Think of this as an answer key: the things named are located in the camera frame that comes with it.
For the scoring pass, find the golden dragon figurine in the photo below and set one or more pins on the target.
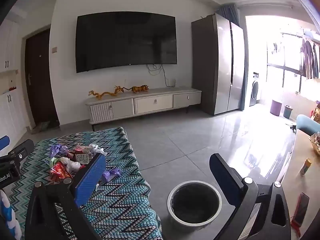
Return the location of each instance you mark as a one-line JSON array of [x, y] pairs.
[[110, 93]]

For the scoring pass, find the purple plastic wrapper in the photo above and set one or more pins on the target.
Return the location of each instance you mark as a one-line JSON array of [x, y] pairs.
[[112, 173], [57, 150]]

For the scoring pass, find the green wrapper scrap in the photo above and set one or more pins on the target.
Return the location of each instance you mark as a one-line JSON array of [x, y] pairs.
[[53, 160]]

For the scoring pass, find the white tissue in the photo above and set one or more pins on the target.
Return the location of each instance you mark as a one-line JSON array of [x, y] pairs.
[[96, 149]]

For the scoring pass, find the golden tiger figurine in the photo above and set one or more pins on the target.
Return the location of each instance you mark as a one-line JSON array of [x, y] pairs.
[[140, 88]]

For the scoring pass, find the wall switch plate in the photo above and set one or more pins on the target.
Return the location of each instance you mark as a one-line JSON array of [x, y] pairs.
[[54, 50]]

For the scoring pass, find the white wall cabinets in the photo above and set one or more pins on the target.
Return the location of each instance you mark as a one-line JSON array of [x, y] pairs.
[[10, 120]]

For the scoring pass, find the yellow snack bag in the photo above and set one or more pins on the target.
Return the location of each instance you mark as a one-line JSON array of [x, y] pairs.
[[315, 142]]

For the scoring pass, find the red foil wrapper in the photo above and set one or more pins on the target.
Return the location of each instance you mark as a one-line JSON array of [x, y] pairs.
[[58, 171]]

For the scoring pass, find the white plastic wrapper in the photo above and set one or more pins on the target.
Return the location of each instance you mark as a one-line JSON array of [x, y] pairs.
[[72, 165]]

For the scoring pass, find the light blue chair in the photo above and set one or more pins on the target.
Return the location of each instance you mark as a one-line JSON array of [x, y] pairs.
[[305, 123]]

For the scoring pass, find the phone in red case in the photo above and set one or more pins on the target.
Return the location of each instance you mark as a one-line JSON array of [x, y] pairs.
[[301, 210]]

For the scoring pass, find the zigzag knitted blanket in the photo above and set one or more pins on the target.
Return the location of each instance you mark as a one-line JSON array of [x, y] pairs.
[[125, 205]]

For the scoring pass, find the red and white wrapper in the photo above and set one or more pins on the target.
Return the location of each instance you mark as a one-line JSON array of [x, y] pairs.
[[80, 150]]

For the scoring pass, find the white television cabinet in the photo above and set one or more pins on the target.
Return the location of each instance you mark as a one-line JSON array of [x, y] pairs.
[[152, 103]]

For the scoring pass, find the small red object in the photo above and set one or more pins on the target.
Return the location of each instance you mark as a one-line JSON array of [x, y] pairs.
[[12, 88]]

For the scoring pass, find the dark red labelled packet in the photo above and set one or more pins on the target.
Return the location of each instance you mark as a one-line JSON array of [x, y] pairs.
[[82, 158]]

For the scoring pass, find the silver double-door refrigerator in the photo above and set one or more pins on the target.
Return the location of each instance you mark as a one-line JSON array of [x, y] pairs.
[[215, 65]]

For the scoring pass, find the white washing machine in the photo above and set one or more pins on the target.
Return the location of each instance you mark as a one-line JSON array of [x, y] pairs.
[[254, 91]]

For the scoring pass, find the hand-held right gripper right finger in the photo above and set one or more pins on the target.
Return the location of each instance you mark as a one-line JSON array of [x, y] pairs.
[[225, 180]]

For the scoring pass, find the hanging clothes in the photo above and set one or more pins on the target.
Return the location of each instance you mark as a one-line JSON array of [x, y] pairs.
[[308, 57]]

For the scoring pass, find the shoes by door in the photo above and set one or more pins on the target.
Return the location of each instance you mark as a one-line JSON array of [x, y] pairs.
[[43, 127]]

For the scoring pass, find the wall-mounted black television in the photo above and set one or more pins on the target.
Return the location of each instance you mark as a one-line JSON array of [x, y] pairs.
[[125, 42]]

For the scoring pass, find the white bin with black liner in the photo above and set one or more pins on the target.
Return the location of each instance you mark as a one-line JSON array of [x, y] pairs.
[[172, 215]]

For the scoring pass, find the teal bucket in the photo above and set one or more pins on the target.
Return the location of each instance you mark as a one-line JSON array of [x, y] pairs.
[[288, 112]]

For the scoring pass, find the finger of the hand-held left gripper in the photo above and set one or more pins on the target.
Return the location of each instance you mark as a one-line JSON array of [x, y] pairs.
[[3, 142], [21, 150]]

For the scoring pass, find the dark brown entrance door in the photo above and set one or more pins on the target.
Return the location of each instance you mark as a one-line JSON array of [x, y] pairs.
[[40, 80]]

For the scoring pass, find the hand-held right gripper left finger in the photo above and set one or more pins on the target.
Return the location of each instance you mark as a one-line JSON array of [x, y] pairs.
[[88, 182]]

